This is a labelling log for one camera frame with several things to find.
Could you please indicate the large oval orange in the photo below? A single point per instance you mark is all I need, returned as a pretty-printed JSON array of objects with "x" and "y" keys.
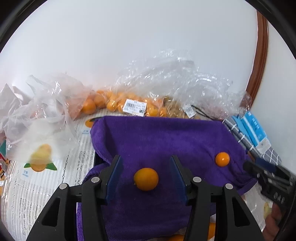
[{"x": 146, "y": 179}]

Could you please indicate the grey checked folded cloth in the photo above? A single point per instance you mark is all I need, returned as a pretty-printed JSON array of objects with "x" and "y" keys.
[{"x": 240, "y": 133}]

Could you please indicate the person's right hand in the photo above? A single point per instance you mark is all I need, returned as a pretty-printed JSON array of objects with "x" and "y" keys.
[{"x": 271, "y": 223}]

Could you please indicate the brown wooden door frame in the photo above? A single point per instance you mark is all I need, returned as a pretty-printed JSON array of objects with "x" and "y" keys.
[{"x": 260, "y": 58}]

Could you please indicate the blue tissue pack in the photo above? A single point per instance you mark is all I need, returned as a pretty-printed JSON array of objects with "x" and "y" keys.
[{"x": 256, "y": 132}]

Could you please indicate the white plastic bag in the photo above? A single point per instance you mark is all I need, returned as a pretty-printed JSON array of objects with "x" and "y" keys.
[{"x": 46, "y": 123}]

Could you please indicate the purple towel lined tray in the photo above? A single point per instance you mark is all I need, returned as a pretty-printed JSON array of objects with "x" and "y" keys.
[{"x": 149, "y": 142}]

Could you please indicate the bag of small oranges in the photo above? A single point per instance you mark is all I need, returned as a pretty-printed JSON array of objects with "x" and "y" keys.
[{"x": 123, "y": 102}]

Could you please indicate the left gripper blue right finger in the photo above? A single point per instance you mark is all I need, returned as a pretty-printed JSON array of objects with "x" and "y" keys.
[{"x": 179, "y": 177}]

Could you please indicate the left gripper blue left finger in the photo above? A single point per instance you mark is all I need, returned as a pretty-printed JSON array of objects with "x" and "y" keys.
[{"x": 114, "y": 173}]

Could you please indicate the clear crumpled plastic bag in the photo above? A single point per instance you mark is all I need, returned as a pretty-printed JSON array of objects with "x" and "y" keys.
[{"x": 173, "y": 77}]

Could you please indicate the orange mandarin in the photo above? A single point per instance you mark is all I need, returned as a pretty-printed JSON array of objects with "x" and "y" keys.
[
  {"x": 222, "y": 159},
  {"x": 176, "y": 237},
  {"x": 211, "y": 231}
]

